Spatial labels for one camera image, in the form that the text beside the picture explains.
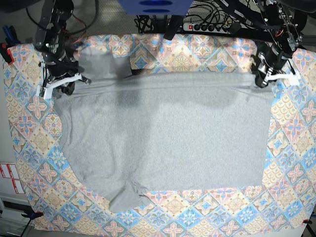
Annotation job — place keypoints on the white power strip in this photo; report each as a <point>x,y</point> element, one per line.
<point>205,28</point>

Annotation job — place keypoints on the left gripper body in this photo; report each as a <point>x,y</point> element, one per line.
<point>272,58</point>

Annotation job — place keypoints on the patterned tile tablecloth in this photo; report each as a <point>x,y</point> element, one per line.
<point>285,199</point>

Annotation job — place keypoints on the orange black clamp lower left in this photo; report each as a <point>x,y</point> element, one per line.
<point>32,215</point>

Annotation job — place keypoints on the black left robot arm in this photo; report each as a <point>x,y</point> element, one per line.
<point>279,24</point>

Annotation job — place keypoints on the orange black clamp lower right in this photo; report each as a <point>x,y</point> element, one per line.
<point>307,222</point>

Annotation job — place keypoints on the grey T-shirt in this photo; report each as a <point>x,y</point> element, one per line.
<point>126,135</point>

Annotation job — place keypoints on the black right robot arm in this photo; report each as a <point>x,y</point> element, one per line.
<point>58,31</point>

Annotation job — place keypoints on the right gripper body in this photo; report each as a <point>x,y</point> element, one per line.
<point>58,67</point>

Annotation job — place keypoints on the orange black clamp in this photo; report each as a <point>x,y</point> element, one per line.
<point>6,54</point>
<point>307,222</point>
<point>32,215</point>

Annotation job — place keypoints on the red white labels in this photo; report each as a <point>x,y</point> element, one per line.
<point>8,171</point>

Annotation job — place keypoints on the orange black clamp upper left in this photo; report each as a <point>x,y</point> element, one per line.
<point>6,54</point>

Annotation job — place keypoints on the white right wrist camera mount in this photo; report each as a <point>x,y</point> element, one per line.
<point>46,91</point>

